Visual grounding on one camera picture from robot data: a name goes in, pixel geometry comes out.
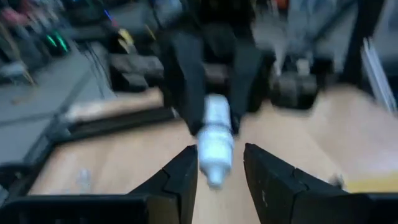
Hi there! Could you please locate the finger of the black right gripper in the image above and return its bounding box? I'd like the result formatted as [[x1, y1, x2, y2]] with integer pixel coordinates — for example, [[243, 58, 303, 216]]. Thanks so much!
[[229, 40, 265, 134], [164, 30, 206, 136]]

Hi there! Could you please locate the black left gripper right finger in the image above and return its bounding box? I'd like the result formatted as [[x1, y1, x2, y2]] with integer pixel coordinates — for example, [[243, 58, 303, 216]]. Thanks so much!
[[243, 142, 398, 224]]

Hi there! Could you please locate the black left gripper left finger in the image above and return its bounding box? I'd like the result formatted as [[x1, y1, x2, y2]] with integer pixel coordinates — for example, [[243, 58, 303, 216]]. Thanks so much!
[[0, 144, 199, 224]]

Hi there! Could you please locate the small dark food coloring bottle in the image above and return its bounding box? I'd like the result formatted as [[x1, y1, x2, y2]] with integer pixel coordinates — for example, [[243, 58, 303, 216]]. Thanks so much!
[[196, 94, 235, 190]]

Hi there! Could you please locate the yellow plastic tray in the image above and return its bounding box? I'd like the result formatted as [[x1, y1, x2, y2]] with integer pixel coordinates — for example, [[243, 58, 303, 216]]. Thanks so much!
[[345, 172, 398, 194]]

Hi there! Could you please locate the silver aluminium extrusion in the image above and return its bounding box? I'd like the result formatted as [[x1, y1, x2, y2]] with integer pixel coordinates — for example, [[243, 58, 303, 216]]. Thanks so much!
[[360, 36, 398, 113]]

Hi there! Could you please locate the computer tower with green lights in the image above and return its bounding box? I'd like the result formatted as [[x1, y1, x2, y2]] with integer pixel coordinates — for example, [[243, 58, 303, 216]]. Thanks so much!
[[43, 28, 72, 57]]

